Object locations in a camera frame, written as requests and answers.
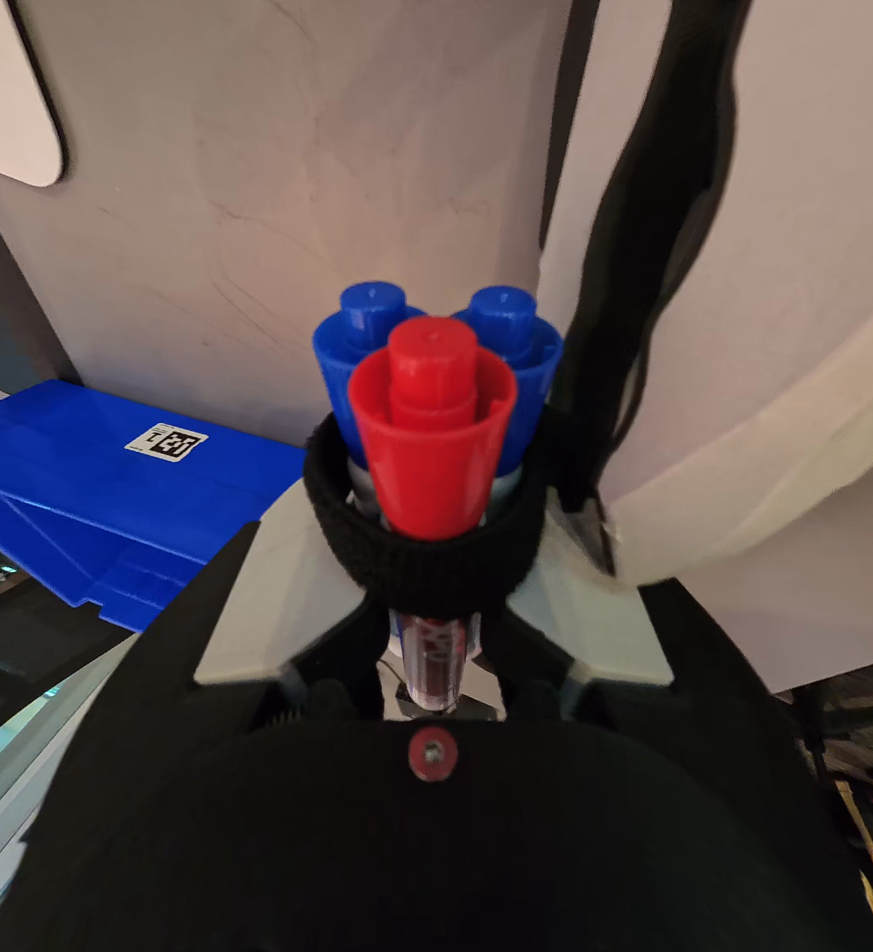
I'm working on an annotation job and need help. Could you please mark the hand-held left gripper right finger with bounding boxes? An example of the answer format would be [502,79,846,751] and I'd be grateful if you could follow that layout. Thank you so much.
[505,492,677,706]

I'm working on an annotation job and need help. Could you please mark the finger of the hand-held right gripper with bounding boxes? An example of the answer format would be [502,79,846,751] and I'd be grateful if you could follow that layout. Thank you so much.
[584,0,873,590]
[539,0,705,493]

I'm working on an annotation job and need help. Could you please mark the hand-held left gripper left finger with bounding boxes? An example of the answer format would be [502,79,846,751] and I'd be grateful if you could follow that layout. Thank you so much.
[193,476,369,704]

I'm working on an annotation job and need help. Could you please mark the blue marker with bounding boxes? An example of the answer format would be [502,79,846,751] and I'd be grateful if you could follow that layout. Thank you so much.
[451,285,564,514]
[312,280,430,518]

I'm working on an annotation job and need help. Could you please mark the large blue storage bin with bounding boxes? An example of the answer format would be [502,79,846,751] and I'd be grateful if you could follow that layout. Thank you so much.
[0,379,311,635]

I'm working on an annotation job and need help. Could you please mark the pale rounded table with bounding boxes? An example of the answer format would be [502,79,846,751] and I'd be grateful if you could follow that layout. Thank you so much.
[0,0,69,188]

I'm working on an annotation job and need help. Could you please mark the red marker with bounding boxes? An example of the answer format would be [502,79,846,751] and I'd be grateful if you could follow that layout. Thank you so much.
[347,316,519,714]

